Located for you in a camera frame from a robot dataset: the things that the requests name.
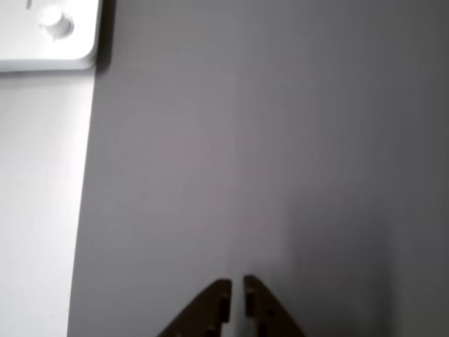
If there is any grey table mat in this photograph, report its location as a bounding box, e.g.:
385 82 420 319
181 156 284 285
66 0 449 337

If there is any white device with knob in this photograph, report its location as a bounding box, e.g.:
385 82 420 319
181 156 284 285
0 0 98 72

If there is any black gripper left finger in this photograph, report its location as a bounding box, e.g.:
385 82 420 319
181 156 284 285
156 279 232 337

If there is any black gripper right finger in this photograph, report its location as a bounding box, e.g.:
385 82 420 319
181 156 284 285
243 275 307 337

